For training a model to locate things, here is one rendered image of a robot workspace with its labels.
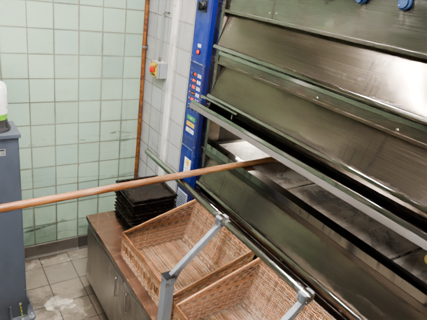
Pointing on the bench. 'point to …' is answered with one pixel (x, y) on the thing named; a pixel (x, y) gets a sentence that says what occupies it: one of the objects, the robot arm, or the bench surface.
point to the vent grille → (181, 197)
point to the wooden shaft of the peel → (128, 185)
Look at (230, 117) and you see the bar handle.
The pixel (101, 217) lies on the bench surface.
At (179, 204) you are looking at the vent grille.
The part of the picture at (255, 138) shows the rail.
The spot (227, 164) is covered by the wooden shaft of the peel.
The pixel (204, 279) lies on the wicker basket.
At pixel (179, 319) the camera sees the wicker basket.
